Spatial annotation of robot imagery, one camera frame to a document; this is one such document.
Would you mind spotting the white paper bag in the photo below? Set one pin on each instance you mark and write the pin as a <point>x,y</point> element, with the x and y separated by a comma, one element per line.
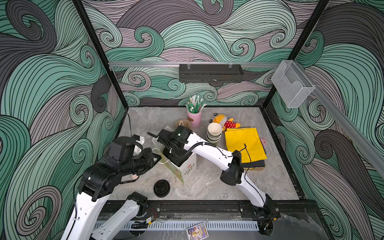
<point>185,170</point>

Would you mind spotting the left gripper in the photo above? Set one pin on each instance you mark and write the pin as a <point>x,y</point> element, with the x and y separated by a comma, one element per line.
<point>148,153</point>

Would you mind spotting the pink straw holder cup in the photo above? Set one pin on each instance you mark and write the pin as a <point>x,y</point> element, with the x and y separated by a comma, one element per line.
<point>194,119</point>

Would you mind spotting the colourful card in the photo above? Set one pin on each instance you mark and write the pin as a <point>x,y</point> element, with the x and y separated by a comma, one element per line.
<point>197,232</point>

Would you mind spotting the brown cardboard cup carrier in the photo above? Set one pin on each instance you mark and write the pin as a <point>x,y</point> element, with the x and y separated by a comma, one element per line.
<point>185,123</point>

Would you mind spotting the black wall shelf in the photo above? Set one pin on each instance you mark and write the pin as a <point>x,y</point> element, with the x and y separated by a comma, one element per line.
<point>210,73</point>

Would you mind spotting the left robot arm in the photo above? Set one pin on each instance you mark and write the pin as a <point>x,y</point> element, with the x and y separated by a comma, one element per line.
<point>97,184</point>

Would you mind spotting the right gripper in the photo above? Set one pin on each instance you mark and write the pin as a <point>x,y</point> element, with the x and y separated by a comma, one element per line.
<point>162,137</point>

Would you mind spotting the white cable duct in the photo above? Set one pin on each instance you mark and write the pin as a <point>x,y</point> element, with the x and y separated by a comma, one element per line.
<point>184,225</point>

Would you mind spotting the stack of paper cups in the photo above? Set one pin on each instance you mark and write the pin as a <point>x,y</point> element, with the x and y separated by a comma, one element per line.
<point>214,133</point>

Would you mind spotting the wrapped straws bundle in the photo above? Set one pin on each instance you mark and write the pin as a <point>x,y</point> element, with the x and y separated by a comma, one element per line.
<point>195,104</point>

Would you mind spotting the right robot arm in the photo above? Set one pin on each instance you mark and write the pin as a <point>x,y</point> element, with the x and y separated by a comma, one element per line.
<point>233,173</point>

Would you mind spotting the yellow plush toy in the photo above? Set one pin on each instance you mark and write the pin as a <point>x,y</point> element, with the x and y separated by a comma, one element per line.
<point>225,122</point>

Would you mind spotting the stack of black lids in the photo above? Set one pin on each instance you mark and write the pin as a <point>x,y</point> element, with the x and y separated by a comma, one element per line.
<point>162,188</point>

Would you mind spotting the yellow napkin stack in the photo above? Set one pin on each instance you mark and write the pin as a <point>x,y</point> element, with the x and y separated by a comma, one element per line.
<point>238,139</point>

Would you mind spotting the clear acrylic wall holder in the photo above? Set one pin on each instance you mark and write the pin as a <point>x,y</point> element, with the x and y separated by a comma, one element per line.
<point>292,83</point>

